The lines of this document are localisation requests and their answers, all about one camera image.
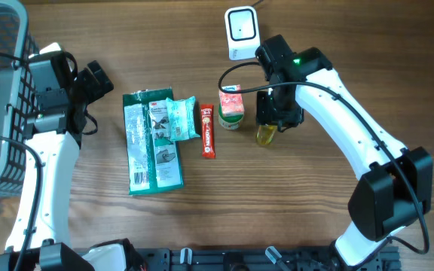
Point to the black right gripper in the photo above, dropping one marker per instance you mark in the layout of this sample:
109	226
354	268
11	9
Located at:
279	117

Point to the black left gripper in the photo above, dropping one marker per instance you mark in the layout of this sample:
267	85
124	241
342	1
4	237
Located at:
98	89

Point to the yellow dish soap bottle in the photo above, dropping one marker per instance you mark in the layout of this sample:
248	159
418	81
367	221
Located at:
265	134

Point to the red white tissue box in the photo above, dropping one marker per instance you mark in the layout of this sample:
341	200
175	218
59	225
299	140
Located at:
231	104

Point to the red coffee stick sachet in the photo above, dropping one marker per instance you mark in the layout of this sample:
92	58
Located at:
206	111

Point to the teal wet wipes pack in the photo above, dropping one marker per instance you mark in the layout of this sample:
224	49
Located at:
181	119

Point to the green gloves package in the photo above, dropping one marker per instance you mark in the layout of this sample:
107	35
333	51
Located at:
153	159

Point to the green lidded small jar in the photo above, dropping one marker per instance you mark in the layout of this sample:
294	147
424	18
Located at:
230	123

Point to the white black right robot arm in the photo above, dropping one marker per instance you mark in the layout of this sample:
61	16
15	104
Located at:
394	185

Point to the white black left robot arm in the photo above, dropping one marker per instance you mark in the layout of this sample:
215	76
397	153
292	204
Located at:
52	142

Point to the white barcode scanner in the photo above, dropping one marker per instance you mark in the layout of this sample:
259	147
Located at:
241	24

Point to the dark grey plastic shopping basket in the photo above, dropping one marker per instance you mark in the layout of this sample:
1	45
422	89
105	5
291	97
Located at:
17	98

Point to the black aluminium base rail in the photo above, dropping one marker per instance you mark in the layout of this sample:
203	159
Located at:
300	259

